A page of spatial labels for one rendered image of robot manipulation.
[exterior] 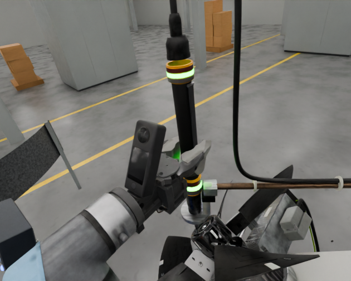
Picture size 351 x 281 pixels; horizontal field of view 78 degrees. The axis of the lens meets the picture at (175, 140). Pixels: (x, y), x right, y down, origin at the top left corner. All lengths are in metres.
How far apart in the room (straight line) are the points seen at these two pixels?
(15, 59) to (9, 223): 7.54
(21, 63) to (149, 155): 8.20
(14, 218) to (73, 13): 5.86
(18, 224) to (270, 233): 0.95
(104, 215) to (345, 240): 2.32
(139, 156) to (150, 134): 0.04
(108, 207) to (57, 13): 6.25
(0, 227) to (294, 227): 1.09
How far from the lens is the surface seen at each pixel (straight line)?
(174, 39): 0.34
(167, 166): 0.37
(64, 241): 0.32
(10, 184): 2.39
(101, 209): 0.33
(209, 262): 0.79
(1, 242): 1.03
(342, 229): 2.56
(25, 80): 8.54
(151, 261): 2.18
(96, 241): 0.32
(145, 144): 0.33
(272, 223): 0.95
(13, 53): 8.41
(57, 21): 6.46
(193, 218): 0.55
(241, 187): 0.50
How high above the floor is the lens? 1.89
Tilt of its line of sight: 33 degrees down
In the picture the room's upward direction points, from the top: 8 degrees counter-clockwise
